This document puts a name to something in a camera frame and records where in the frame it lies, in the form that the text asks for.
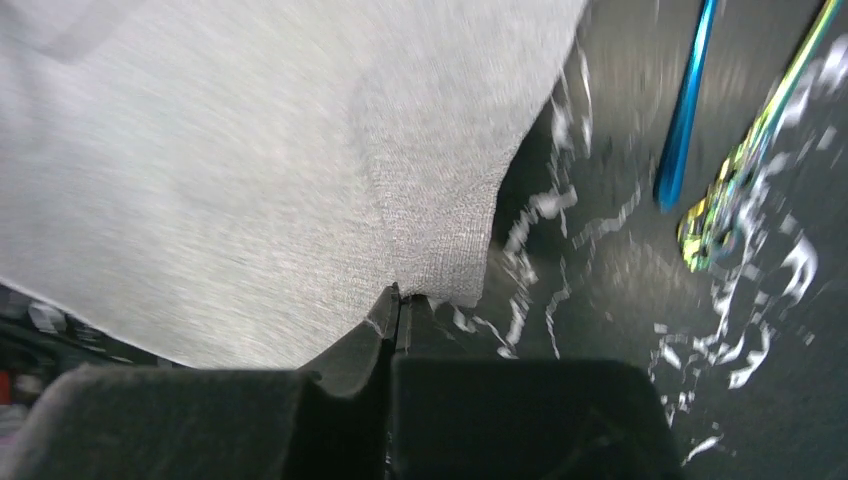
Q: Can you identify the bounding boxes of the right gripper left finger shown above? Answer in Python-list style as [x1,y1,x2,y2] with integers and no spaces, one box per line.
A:
[1,286,402,479]

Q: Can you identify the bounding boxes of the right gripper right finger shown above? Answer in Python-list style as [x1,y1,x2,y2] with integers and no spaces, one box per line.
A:
[390,296,684,479]

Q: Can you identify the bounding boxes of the grey cloth napkin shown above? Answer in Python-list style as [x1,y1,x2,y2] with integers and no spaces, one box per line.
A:
[1,1,584,368]

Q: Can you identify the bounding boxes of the iridescent gold spoon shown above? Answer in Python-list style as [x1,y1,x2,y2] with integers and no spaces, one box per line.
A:
[677,1,842,272]

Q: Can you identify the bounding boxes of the blue metallic fork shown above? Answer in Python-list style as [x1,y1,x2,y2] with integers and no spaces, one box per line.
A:
[654,0,718,213]

